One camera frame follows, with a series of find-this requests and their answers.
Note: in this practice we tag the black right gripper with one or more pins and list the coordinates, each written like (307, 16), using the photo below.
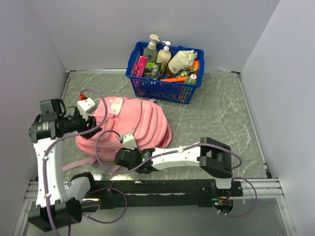
(136, 149)

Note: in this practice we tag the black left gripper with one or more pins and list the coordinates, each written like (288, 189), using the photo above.
(91, 120)

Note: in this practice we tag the pink student backpack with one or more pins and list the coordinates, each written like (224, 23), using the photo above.
(144, 119)

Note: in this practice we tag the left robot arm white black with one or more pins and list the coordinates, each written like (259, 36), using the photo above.
(56, 206)

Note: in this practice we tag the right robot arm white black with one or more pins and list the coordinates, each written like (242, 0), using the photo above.
(210, 155)

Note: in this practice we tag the orange toothbrush pack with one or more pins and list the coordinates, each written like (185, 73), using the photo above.
(175, 80)

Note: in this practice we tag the pink box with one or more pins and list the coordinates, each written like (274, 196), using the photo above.
(139, 68)

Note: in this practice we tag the black green box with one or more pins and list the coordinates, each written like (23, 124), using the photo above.
(154, 70)

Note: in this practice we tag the blue plastic basket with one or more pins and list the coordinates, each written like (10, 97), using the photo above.
(161, 89)

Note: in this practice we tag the small green bottle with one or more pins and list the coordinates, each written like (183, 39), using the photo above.
(187, 73)

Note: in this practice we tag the grey pump bottle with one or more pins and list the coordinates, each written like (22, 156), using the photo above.
(150, 52)

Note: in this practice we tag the cream pump bottle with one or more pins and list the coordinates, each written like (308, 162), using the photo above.
(164, 55)

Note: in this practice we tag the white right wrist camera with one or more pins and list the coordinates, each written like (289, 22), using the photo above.
(128, 141)

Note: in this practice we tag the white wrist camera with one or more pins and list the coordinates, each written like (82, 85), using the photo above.
(128, 141)
(86, 106)

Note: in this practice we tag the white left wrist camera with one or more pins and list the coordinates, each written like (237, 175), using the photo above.
(86, 106)

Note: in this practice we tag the black mounting base rail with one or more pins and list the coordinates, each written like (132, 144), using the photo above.
(188, 192)

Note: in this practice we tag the beige drawstring pouch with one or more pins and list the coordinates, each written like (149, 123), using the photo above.
(182, 60)

